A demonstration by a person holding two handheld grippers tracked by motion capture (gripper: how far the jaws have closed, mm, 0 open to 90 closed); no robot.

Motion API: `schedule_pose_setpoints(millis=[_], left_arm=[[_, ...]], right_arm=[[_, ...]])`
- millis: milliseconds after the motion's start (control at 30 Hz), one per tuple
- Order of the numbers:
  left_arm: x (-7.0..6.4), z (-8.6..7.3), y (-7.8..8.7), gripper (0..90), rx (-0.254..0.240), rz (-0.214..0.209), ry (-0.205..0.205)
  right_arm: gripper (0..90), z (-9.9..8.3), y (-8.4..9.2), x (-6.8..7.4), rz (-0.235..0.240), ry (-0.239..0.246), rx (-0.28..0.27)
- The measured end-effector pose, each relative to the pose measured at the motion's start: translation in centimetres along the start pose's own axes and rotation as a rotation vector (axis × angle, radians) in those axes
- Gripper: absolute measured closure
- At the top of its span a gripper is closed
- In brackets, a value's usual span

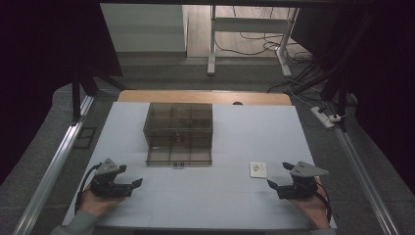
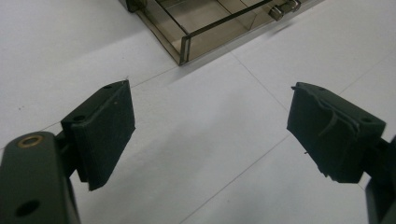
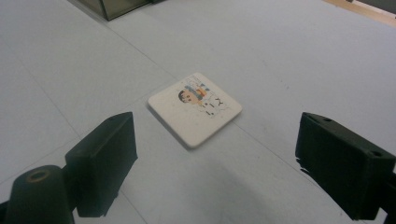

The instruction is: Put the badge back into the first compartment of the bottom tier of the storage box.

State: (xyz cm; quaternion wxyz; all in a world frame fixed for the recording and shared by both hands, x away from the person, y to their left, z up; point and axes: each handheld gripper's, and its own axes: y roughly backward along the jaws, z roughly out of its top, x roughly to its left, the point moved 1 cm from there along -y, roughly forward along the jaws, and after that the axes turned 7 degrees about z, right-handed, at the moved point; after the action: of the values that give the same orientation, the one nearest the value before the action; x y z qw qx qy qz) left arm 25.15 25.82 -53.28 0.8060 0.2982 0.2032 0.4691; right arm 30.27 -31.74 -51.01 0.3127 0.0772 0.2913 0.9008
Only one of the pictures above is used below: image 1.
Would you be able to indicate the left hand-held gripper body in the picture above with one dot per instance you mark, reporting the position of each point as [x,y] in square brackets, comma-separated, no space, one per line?
[106,189]

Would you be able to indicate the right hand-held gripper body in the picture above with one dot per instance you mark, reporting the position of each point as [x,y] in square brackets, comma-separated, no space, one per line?
[298,191]

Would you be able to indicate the person's left hand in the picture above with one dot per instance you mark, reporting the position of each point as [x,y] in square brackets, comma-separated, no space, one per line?
[93,205]

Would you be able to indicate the person's right hand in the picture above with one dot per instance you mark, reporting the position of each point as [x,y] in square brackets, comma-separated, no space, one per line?
[314,209]

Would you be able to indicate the small white earring card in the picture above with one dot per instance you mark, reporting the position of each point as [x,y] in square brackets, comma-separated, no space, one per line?
[258,170]

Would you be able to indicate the smoky clear drawer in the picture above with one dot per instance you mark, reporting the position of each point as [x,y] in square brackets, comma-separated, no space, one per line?
[179,156]

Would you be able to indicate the white power strip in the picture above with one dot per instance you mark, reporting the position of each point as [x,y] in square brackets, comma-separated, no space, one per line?
[321,116]

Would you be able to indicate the white plug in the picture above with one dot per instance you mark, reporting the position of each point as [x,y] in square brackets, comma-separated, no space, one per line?
[335,118]

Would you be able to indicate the white table mat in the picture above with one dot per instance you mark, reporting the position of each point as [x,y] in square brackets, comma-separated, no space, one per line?
[208,199]

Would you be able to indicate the smoky clear storage box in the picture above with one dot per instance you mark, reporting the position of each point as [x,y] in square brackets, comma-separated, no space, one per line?
[177,120]

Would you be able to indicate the wooden table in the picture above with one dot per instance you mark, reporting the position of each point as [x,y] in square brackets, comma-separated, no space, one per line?
[202,97]

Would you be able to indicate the black curtain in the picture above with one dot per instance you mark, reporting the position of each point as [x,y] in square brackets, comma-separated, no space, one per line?
[42,65]
[375,81]

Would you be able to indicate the white cabinet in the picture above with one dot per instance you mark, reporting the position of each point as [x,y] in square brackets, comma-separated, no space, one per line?
[143,27]

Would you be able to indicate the aluminium rail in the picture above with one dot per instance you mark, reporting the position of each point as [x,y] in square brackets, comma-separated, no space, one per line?
[365,179]
[52,173]

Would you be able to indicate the white metal desk frame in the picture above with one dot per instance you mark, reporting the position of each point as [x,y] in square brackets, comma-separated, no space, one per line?
[249,24]

